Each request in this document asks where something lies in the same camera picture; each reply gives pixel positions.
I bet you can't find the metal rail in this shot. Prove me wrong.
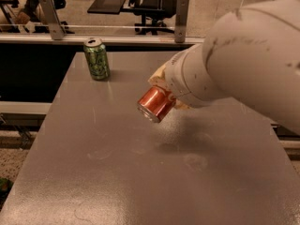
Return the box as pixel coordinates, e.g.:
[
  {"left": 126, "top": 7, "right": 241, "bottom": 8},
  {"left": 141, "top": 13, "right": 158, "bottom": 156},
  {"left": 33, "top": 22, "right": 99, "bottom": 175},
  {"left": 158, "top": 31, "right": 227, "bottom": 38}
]
[{"left": 0, "top": 32, "right": 205, "bottom": 47}]

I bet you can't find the black office chair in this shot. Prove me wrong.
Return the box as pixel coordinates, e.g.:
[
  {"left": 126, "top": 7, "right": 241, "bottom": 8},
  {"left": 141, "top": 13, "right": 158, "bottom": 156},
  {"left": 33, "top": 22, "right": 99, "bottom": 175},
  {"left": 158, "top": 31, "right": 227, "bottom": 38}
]
[{"left": 128, "top": 0, "right": 176, "bottom": 36}]

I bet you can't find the middle metal bracket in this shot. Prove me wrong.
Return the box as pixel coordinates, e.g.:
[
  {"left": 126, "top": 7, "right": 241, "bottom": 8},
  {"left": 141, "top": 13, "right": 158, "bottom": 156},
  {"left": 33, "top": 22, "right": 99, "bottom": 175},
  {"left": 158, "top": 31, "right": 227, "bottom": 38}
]
[{"left": 174, "top": 0, "right": 189, "bottom": 43}]

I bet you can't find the red coke can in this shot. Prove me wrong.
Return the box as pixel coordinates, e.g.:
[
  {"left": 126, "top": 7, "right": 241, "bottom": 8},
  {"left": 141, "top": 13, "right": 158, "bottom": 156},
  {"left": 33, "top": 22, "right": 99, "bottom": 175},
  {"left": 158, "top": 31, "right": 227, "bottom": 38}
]
[{"left": 137, "top": 86, "right": 176, "bottom": 123}]

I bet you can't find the left metal bracket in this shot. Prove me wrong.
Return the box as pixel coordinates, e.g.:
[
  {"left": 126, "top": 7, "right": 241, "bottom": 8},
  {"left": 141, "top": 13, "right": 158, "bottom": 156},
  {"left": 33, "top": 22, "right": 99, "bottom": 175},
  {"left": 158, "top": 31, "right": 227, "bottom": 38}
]
[{"left": 38, "top": 0, "right": 65, "bottom": 40}]

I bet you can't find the black side tablet table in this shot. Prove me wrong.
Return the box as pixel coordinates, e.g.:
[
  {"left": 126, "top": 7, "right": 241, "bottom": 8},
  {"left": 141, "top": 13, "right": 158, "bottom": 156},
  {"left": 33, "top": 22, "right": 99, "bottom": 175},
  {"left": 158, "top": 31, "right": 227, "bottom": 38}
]
[{"left": 87, "top": 0, "right": 126, "bottom": 15}]

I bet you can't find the metal bracket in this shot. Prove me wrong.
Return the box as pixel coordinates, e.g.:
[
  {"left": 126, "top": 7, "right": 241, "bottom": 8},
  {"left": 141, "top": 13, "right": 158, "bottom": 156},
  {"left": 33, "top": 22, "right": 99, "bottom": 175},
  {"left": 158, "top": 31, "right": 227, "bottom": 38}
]
[
  {"left": 174, "top": 0, "right": 189, "bottom": 43},
  {"left": 38, "top": 0, "right": 65, "bottom": 40}
]

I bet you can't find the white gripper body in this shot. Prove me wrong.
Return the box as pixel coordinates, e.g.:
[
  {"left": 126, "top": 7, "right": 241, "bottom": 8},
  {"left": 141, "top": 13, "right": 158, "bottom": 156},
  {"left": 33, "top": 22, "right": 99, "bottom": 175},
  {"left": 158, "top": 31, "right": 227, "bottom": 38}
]
[{"left": 165, "top": 44, "right": 225, "bottom": 108}]

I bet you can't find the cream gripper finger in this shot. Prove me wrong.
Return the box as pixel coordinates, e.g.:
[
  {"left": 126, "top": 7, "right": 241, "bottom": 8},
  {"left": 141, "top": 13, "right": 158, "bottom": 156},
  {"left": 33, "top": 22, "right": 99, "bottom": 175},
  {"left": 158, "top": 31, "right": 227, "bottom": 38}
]
[
  {"left": 174, "top": 100, "right": 190, "bottom": 110},
  {"left": 148, "top": 65, "right": 166, "bottom": 87}
]

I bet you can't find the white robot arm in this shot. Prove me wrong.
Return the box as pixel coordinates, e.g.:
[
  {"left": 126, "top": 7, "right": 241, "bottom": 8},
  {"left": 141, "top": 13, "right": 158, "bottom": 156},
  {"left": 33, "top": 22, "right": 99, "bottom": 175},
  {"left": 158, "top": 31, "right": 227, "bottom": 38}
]
[{"left": 149, "top": 0, "right": 300, "bottom": 134}]

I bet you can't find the green soda can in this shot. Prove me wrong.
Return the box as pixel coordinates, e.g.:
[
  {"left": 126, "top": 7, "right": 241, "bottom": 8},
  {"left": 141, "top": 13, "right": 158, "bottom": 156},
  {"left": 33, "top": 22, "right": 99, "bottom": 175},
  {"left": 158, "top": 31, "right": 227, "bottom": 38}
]
[{"left": 83, "top": 37, "right": 110, "bottom": 81}]

